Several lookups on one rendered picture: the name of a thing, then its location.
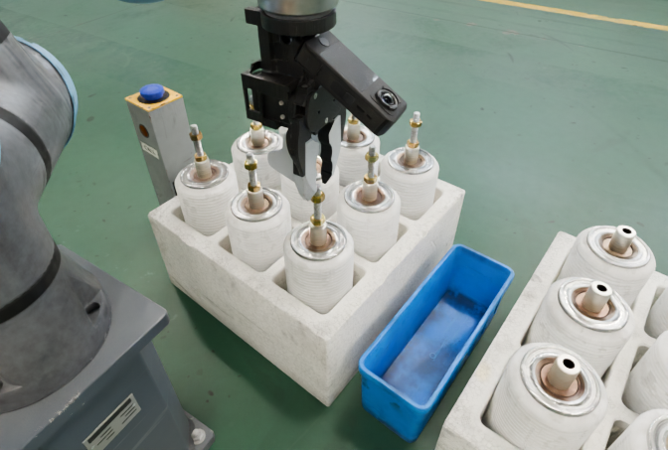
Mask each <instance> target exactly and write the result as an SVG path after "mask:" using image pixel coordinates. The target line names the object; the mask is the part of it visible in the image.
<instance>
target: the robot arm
mask: <svg viewBox="0 0 668 450"><path fill-rule="evenodd" d="M119 1H123V2H127V3H136V4H149V3H155V2H160V1H163V0H119ZM338 3H339V0H257V5H258V6H256V7H254V6H249V7H246V8H245V16H246V23H248V24H252V25H257V31H258V40H259V50H260V59H259V60H257V61H255V62H253V63H252V64H251V66H250V69H248V70H246V71H244V72H243V73H241V77H242V84H243V91H244V98H245V105H246V112H247V118H248V119H251V120H254V121H257V122H260V123H261V125H263V126H266V127H269V128H272V129H275V130H277V129H278V128H279V127H281V126H282V127H285V128H288V129H287V131H286V132H285V133H284V134H283V138H282V148H281V149H277V150H272V151H269V152H268V154H267V161H268V164H269V165H270V167H271V168H273V169H274V170H276V171H277V172H279V173H280V174H282V175H283V176H285V177H286V178H288V179H289V180H291V181H292V182H294V183H295V186H296V187H297V191H298V193H299V195H300V196H301V197H302V199H303V200H304V201H307V202H309V201H310V199H311V198H312V197H313V195H314V194H315V193H316V191H317V186H316V177H317V170H316V160H317V156H319V157H320V158H321V160H322V166H321V179H322V183H323V184H327V183H328V182H329V180H330V179H331V177H332V176H333V175H334V172H335V168H336V164H337V161H338V157H339V153H340V148H341V142H342V141H343V135H344V128H345V122H346V112H347V110H349V111H350V112H351V113H352V114H353V115H354V116H355V117H356V118H357V119H358V120H359V121H360V122H362V123H363V124H364V125H365V126H366V127H367V128H368V129H369V130H370V131H371V132H372V133H374V134H375V135H376V136H381V135H384V134H385V133H386V132H387V131H388V130H389V129H390V128H391V127H392V126H393V125H394V124H395V123H396V122H397V121H398V119H399V118H400V117H401V116H402V115H403V113H404V112H405V111H406V109H407V103H406V102H405V101H404V100H403V99H402V98H401V97H400V96H399V95H398V94H397V93H396V92H395V91H394V90H393V89H391V88H390V87H389V86H388V85H387V84H386V83H385V82H384V81H383V80H382V79H381V78H380V77H379V76H378V75H376V74H375V73H374V72H373V71H372V70H371V69H370V68H369V67H368V66H367V65H366V64H365V63H363V62H362V61H361V60H360V59H359V58H358V57H357V56H356V55H355V54H354V53H353V52H352V51H351V50H349V49H348V48H347V47H346V46H345V45H344V44H343V43H342V42H341V41H340V40H339V39H338V38H337V37H336V36H334V35H333V34H332V33H331V32H330V31H329V30H331V29H333V28H334V27H335V25H336V6H337V5H338ZM259 68H261V69H262V70H259V71H257V72H255V73H254V74H252V72H254V71H256V70H258V69H259ZM248 88H250V89H251V93H252V101H253V109H254V110H252V109H250V102H249V94H248ZM77 114H78V96H77V92H76V88H75V86H74V83H73V81H72V79H71V77H70V75H69V74H68V72H67V71H66V69H65V68H64V67H63V65H62V64H61V63H60V62H59V61H58V60H57V59H56V58H55V57H54V56H53V55H52V54H50V53H49V52H48V51H46V50H45V49H44V48H42V47H40V46H39V45H37V44H35V43H33V44H31V43H29V42H27V41H25V40H24V39H23V38H20V37H16V36H13V35H12V33H11V32H10V31H9V30H8V28H7V27H6V26H5V25H4V24H3V22H2V21H1V20H0V414H1V413H6V412H10V411H14V410H17V409H20V408H23V407H26V406H28V405H31V404H33V403H35V402H38V401H40V400H42V399H44V398H45V397H47V396H49V395H51V394H52V393H54V392H56V391H57V390H59V389H60V388H62V387H63V386H65V385H66V384H67V383H69V382H70V381H71V380H72V379H74V378H75V377H76V376H77V375H78V374H79V373H80V372H81V371H82V370H83V369H84V368H85V367H86V366H87V365H88V364H89V363H90V362H91V361H92V359H93V358H94V357H95V355H96V354H97V353H98V351H99V350H100V348H101V346H102V345H103V343H104V341H105V339H106V336H107V334H108V331H109V328H110V324H111V306H110V302H109V300H108V298H107V296H106V294H105V292H104V290H103V288H102V286H101V284H100V283H99V281H98V280H97V279H96V278H95V277H94V276H93V275H92V274H91V273H89V272H88V271H87V270H85V269H84V268H83V267H81V266H80V265H79V264H77V263H76V262H74V261H73V260H72V259H70V258H69V257H68V256H66V255H65V254H64V253H62V252H61V251H60V250H59V249H58V247H57V245H56V244H55V242H54V240H53V238H52V236H51V234H50V233H49V231H48V229H47V227H46V225H45V224H44V222H43V220H42V218H41V216H40V215H39V211H38V202H39V201H40V198H41V196H42V194H43V192H44V190H45V187H46V185H47V183H48V181H49V179H50V177H51V175H52V173H53V170H54V168H55V166H56V164H57V162H58V160H59V158H60V156H61V153H62V151H63V149H64V148H65V147H66V146H67V144H68V143H69V141H70V139H71V137H72V135H73V133H74V130H75V126H76V119H77Z"/></svg>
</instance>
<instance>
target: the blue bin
mask: <svg viewBox="0 0 668 450"><path fill-rule="evenodd" d="M514 275H515V274H514V271H513V270H512V269H511V268H510V267H508V266H507V265H505V264H502V263H500V262H498V261H496V260H494V259H492V258H490V257H488V256H486V255H484V254H482V253H480V252H478V251H476V250H474V249H472V248H470V247H468V246H465V245H463V244H455V245H454V246H452V247H451V248H450V250H449V251H448V252H447V253H446V255H445V256H444V257H443V258H442V259H441V261H440V262H439V263H438V264H437V265H436V267H435V268H434V269H433V270H432V272H431V273H430V274H429V275H428V276H427V278H426V279H425V280H424V281H423V282H422V284H421V285H420V286H419V287H418V288H417V290H416V291H415V292H414V294H413V295H412V296H411V297H410V298H409V300H408V301H407V302H406V303H405V304H404V306H403V307H402V308H401V309H400V311H399V312H398V313H397V314H396V315H395V317H394V318H393V319H392V320H391V321H390V323H389V324H388V325H387V326H386V328H385V329H384V330H383V331H382V332H381V334H380V335H379V336H378V337H377V338H376V340H375V341H374V342H373V343H372V344H371V346H370V347H369V348H368V349H367V351H366V352H365V353H364V354H363V355H362V357H361V358H360V360H359V372H360V374H361V378H362V406H363V408H364V409H365V410H366V411H367V412H368V413H370V414H371V415H372V416H374V417H375V418H376V419H377V420H379V421H380V422H381V423H383V424H384V425H385V426H387V427H388V428H389V429H391V430H392V431H393V432H395V433H396V434H397V435H399V436H400V437H401V438H402V439H404V440H405V441H407V442H409V443H413V442H415V441H416V440H417V439H418V437H419V436H420V434H421V433H422V431H423V429H424V428H425V426H426V425H427V423H428V421H429V420H430V418H431V417H432V415H433V413H434V412H435V410H436V409H437V407H438V405H439V404H440V402H441V401H442V399H443V397H444V396H445V394H446V392H447V391H448V389H449V388H450V386H451V384H452V383H453V381H454V380H455V378H456V376H457V375H458V373H459V372H460V370H461V368H462V367H463V365H464V364H465V362H466V360H467V359H468V357H469V356H470V354H471V352H472V351H473V349H474V348H475V346H476V344H477V343H478V341H479V340H480V338H481V336H482V335H483V333H484V332H485V330H486V328H487V327H488V325H489V324H490V322H491V320H492V319H493V317H494V314H496V311H497V309H498V306H499V303H500V301H501V299H502V297H503V295H504V293H505V292H506V290H507V289H508V287H509V285H510V284H511V282H512V280H513V278H514Z"/></svg>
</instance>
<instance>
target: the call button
mask: <svg viewBox="0 0 668 450"><path fill-rule="evenodd" d="M139 92H140V95H141V96H142V97H144V99H146V100H157V99H159V98H161V97H162V96H163V93H164V92H165V90H164V87H163V86H162V85H160V84H156V83H153V84H148V85H146V86H144V87H142V88H141V89H140V90H139Z"/></svg>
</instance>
